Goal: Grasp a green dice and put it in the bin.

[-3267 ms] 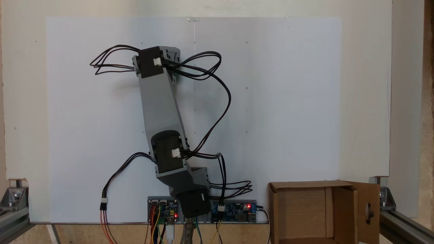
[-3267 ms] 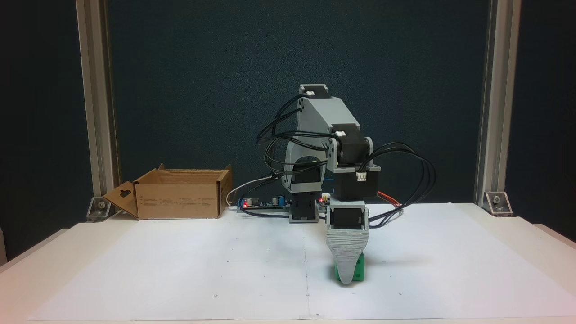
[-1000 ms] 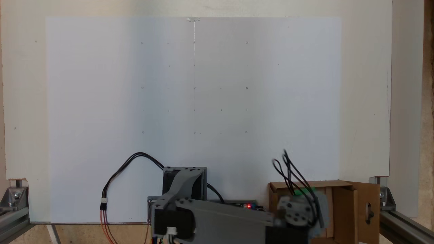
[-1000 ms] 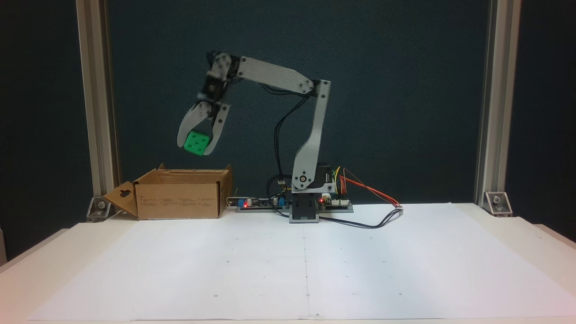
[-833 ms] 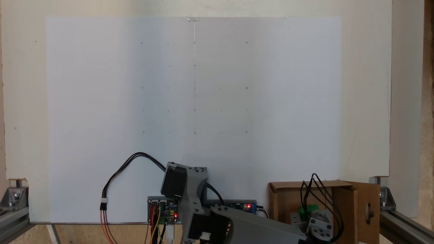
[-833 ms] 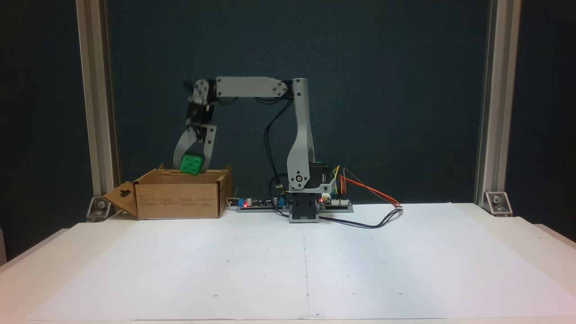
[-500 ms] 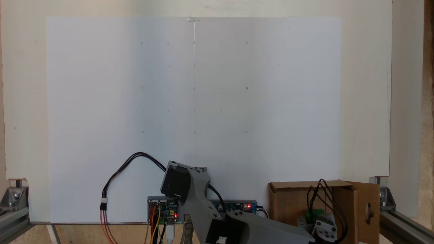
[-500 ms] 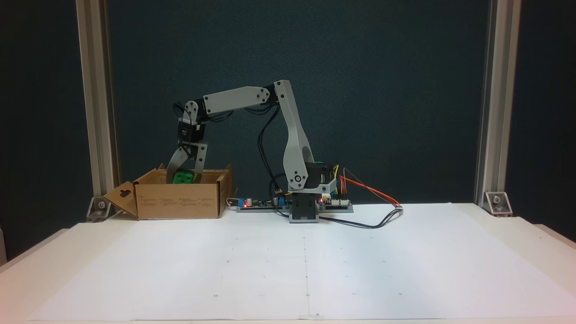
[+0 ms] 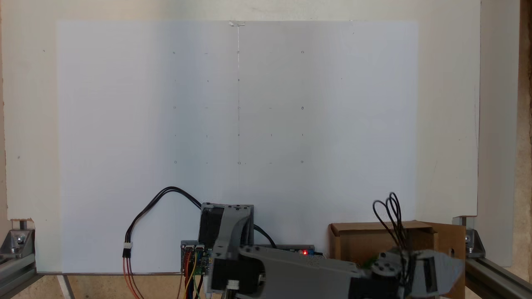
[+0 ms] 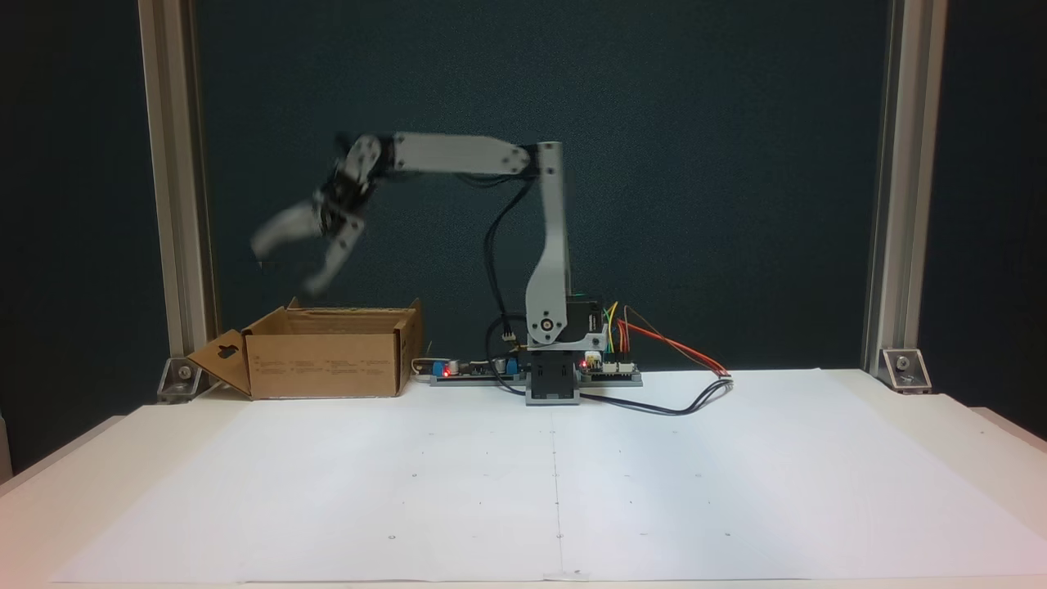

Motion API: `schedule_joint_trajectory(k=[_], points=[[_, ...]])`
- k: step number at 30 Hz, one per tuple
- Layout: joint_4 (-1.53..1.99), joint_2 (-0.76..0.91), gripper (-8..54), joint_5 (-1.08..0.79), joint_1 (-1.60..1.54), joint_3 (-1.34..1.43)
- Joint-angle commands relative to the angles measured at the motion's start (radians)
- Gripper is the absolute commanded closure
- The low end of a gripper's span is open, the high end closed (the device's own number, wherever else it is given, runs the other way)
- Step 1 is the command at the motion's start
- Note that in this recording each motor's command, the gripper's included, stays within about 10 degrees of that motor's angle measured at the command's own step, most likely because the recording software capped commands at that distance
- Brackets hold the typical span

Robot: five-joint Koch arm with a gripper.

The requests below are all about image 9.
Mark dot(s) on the aluminium profile post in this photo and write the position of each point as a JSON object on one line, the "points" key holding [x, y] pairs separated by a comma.
{"points": [[494, 278], [16, 270]]}

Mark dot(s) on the metal corner bracket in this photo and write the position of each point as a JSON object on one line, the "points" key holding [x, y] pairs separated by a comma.
{"points": [[474, 241], [16, 241]]}

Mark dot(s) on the brown cardboard box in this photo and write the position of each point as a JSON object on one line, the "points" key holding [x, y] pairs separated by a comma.
{"points": [[357, 241]]}

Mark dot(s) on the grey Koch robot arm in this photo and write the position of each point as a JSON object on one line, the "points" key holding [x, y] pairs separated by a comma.
{"points": [[291, 270]]}

